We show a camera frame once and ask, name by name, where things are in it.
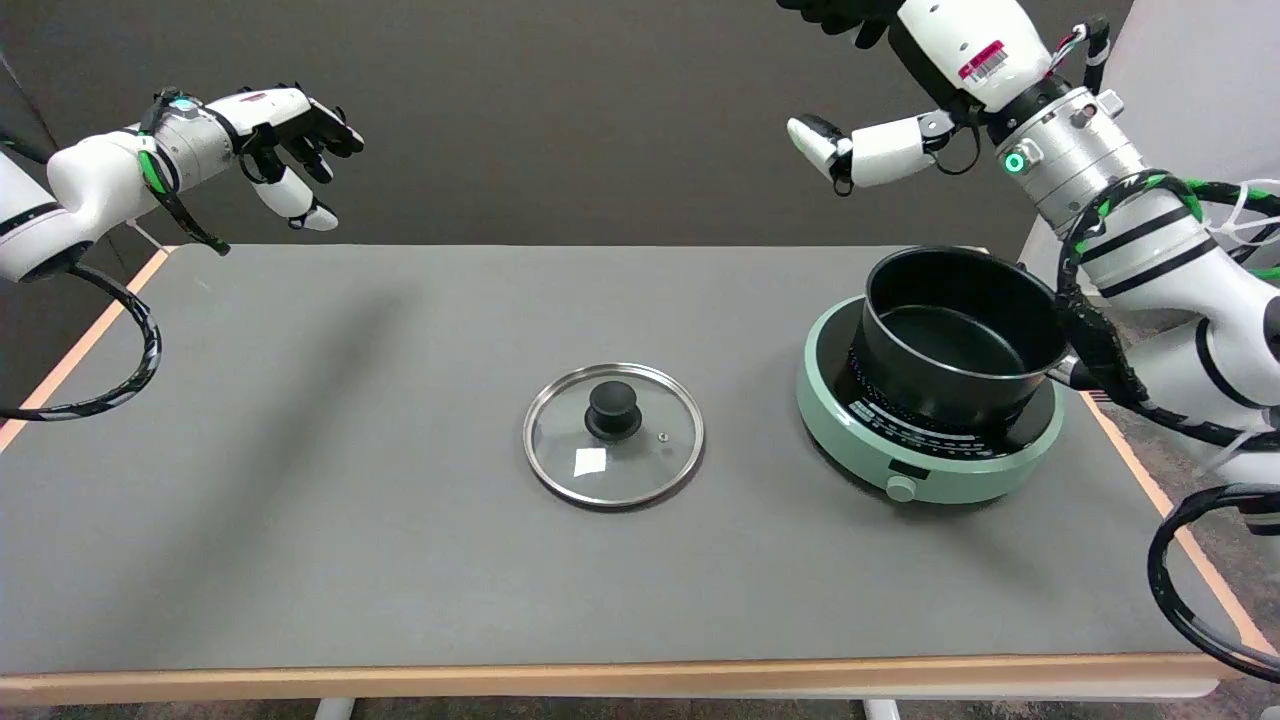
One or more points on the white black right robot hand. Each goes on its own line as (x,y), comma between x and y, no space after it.
(960,45)

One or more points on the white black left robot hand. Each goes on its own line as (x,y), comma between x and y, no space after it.
(270,110)

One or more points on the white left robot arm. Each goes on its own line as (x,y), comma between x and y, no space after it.
(90,180)

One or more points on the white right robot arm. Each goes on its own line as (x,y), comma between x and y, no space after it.
(1090,160)

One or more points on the grey table mat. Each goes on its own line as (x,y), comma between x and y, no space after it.
(400,500)

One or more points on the green round induction cooker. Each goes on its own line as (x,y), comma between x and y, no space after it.
(850,445)

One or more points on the glass lid with black knob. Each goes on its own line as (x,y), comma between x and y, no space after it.
(612,410)

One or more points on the white table leg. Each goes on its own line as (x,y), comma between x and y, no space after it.
(334,709)
(882,709)

